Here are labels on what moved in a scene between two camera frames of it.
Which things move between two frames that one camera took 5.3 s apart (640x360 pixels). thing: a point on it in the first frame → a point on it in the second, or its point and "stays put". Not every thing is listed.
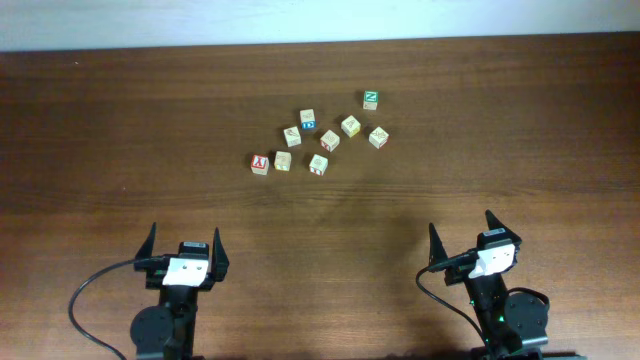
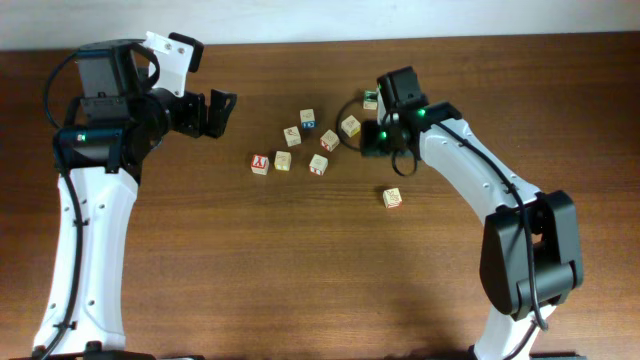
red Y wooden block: x=259 y=164 stays put
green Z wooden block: x=370 y=100 stays put
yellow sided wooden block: x=351 y=126 stays put
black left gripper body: x=154 y=273 → x=188 y=116
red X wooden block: x=330 y=140 stays put
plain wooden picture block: x=292 y=136 stays put
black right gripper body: x=459 y=273 → x=376 y=140
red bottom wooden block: x=318 y=164 stays put
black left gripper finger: x=220 y=261 → x=221 y=105
